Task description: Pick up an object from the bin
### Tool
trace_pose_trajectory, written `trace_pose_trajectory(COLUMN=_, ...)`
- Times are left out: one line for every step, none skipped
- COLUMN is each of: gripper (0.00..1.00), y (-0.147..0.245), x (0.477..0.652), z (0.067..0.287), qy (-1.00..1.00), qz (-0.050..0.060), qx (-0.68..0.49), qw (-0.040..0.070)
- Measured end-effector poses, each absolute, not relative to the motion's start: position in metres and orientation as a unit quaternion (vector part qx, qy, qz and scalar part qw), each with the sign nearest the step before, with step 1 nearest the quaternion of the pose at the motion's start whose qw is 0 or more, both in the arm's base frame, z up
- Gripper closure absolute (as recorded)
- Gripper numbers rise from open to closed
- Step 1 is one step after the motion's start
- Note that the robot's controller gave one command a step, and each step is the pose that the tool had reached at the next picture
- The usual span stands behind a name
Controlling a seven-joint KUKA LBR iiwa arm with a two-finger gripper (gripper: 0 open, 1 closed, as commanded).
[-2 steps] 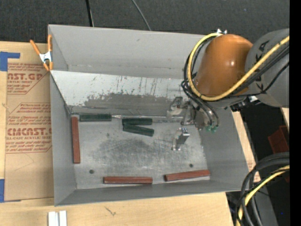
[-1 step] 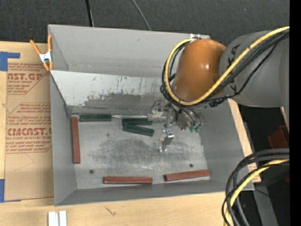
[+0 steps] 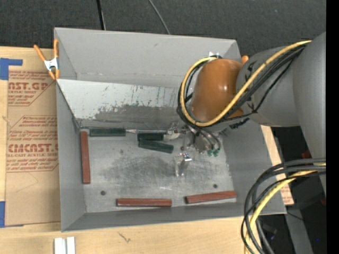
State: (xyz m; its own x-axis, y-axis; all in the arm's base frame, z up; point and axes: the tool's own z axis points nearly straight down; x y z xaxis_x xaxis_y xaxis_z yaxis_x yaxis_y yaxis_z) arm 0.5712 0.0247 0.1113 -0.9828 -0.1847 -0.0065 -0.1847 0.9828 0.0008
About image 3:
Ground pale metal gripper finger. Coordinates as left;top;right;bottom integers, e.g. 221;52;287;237
174;152;193;177
163;124;183;143

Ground dark green flat block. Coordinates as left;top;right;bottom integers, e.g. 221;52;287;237
88;128;126;138
137;132;166;142
138;138;175;155

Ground grey metal bin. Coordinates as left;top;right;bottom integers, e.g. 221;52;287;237
53;27;287;232

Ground red-brown flat block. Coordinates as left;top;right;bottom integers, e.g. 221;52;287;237
80;130;92;185
115;198;173;208
184;190;237;205

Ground brown cardboard board red print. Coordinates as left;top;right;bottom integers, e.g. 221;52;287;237
0;46;295;228

